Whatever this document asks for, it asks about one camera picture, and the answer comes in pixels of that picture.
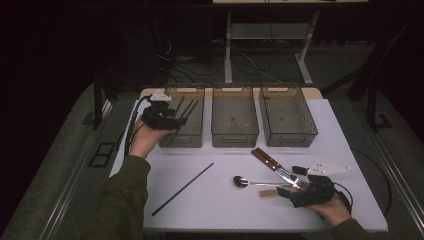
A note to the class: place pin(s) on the black chopstick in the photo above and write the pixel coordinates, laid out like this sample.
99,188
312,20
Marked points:
183,189
180,104

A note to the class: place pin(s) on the person's left hand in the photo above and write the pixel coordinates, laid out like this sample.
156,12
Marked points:
143,140

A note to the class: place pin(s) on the metal floor rail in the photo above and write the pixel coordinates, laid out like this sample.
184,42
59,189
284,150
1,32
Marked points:
76,173
400,178

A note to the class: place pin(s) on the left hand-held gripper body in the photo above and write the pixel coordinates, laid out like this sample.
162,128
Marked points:
156,120

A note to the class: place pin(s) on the white table cover sheet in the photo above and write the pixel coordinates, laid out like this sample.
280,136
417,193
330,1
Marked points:
233,210

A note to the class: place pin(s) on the smoky clear plastic bin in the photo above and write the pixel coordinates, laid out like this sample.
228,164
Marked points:
195,133
235,116
286,116

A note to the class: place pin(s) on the white-legged desk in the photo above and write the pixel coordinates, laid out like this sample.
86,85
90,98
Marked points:
227,50

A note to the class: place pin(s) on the black metal stand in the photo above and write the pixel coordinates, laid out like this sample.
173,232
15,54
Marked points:
371,110
97,106

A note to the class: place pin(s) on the shiny metal spoon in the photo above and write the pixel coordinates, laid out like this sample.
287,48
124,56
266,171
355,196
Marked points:
240,181

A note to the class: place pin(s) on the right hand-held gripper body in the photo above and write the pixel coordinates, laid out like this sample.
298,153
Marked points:
315,195

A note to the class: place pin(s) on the black floor plate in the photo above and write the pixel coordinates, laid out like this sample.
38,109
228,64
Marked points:
100,154

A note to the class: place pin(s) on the light wooden utensil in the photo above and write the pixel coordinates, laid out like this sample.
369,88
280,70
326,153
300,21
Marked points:
268,193

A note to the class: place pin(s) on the person's right hand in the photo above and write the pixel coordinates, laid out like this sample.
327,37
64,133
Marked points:
333,211

